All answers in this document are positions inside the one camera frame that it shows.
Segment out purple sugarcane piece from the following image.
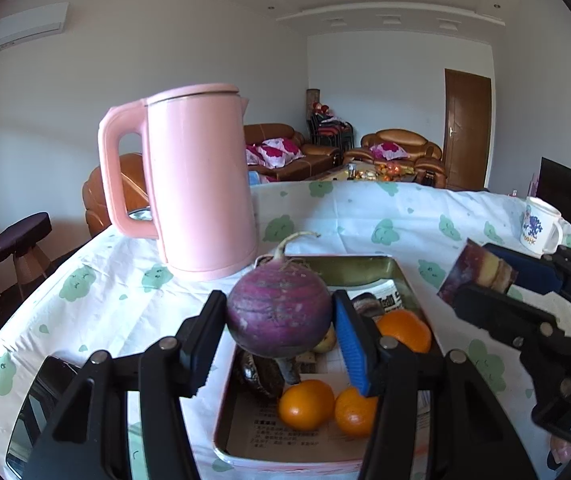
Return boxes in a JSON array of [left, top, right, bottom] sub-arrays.
[[437, 238, 517, 306]]

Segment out small orange mandarin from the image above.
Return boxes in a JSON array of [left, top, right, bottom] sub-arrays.
[[334, 387, 378, 439]]

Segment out purple round turnip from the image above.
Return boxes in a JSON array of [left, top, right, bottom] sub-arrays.
[[227, 231, 332, 385]]

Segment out large orange mandarin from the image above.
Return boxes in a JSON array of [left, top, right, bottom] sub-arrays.
[[377, 309, 432, 353]]

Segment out dark sugarcane piece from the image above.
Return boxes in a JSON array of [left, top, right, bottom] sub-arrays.
[[351, 292, 385, 321]]

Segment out small brown longan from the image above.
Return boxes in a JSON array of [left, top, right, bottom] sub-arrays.
[[313, 325, 336, 354]]

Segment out right hand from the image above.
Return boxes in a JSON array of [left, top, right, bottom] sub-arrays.
[[547, 436, 571, 471]]

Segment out tin box lid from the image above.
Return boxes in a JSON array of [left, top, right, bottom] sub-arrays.
[[6, 356, 80, 479]]

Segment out white floral mug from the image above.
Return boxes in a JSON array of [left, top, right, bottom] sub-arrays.
[[520, 196, 563, 256]]

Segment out black television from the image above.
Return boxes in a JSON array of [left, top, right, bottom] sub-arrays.
[[536, 157, 571, 224]]

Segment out white green cloud tablecloth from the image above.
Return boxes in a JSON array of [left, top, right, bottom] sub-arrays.
[[0, 181, 551, 479]]

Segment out pink tin box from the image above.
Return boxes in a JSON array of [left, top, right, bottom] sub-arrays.
[[212, 253, 444, 474]]

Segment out brown leather armchair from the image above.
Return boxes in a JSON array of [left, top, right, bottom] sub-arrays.
[[343, 129, 447, 188]]

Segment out dark round stool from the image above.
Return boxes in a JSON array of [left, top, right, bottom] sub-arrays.
[[0, 211, 52, 300]]

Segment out brown wooden door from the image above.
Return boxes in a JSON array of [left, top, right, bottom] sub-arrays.
[[443, 70, 493, 191]]

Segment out pink floral armchair cushion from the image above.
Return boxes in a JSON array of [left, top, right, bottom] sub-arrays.
[[369, 141, 409, 162]]

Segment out wooden coffee table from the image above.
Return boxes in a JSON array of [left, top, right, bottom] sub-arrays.
[[310, 160, 425, 183]]

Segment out pink electric kettle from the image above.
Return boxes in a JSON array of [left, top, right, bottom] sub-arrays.
[[98, 84, 258, 280]]

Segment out brown leather long sofa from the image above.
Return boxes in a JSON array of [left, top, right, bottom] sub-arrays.
[[243, 124, 341, 181]]

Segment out brown leather chair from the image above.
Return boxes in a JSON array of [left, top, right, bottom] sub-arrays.
[[82, 153, 154, 239]]

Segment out stacked chairs with clothes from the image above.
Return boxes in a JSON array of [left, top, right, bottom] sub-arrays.
[[306, 89, 354, 152]]

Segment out pink floral sofa cushion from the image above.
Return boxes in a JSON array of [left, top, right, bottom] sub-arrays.
[[246, 138, 304, 169]]

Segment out white air conditioner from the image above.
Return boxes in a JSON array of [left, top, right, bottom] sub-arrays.
[[0, 2, 70, 50]]

